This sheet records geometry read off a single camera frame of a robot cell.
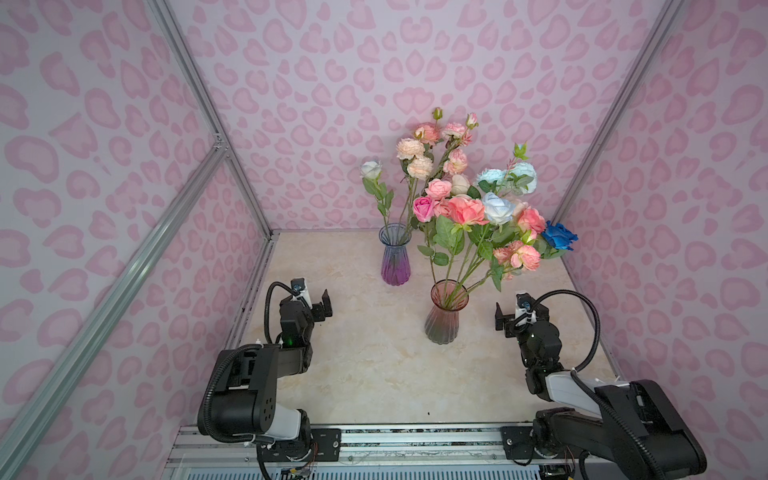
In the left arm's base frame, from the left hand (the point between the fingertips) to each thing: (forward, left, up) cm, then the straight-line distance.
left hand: (311, 288), depth 91 cm
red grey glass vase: (-8, -39, +6) cm, 41 cm away
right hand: (-6, -61, +1) cm, 61 cm away
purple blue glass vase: (+15, -26, -9) cm, 31 cm away
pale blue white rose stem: (+20, -19, +23) cm, 36 cm away
